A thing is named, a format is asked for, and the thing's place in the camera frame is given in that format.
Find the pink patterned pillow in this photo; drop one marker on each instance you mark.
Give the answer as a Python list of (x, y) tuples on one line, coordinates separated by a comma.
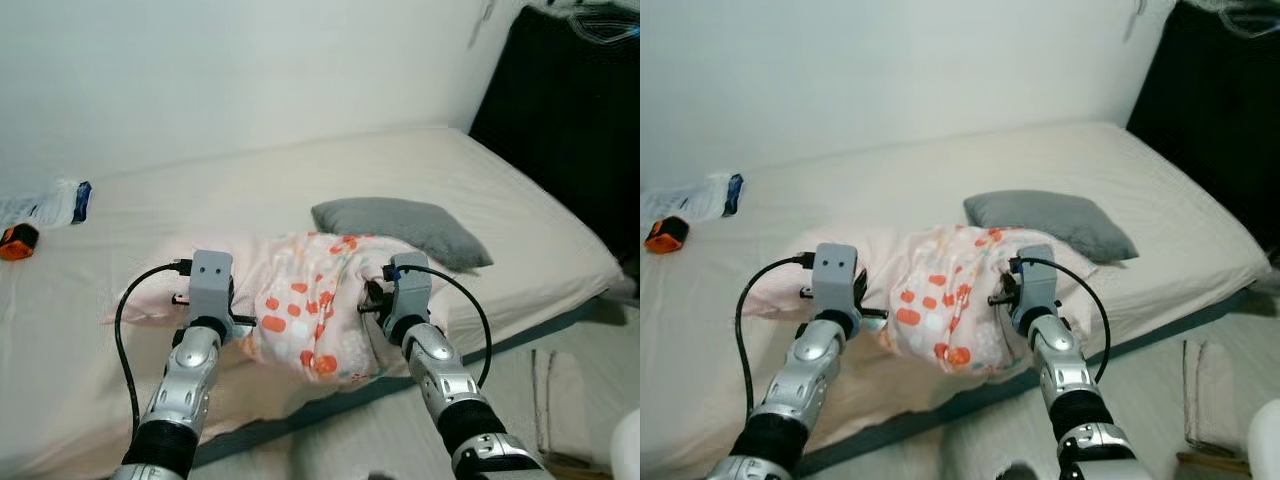
[(310, 300), (940, 300)]

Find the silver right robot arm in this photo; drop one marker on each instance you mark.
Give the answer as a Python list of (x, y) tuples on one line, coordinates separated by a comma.
[(450, 385), (1070, 380)]

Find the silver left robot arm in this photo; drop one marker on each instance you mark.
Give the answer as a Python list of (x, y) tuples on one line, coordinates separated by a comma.
[(800, 385), (185, 390)]

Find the grey pillow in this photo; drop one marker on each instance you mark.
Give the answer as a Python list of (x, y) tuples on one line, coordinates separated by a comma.
[(1050, 218), (400, 225)]

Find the white sheeted mattress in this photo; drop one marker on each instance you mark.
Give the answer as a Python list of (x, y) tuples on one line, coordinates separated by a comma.
[(250, 190), (900, 180)]

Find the clear plastic printed package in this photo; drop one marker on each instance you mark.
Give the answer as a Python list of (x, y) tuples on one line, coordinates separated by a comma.
[(700, 197), (50, 205)]

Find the orange and black device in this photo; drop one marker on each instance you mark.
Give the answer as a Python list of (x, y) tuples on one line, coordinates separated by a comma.
[(667, 234), (17, 243)]

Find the white flat board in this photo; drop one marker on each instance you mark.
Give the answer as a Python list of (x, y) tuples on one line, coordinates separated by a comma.
[(570, 410)]

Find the black fabric wardrobe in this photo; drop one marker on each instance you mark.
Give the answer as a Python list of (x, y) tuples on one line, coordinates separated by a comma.
[(1220, 120), (570, 130)]

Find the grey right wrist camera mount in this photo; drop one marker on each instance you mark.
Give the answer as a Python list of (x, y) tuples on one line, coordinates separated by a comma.
[(1038, 290), (412, 295)]

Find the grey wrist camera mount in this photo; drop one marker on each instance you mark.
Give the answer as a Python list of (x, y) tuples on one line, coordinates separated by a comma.
[(210, 285), (412, 295), (1038, 290), (836, 278)]

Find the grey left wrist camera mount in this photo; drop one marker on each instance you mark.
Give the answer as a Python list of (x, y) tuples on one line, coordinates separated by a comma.
[(210, 285), (836, 278)]

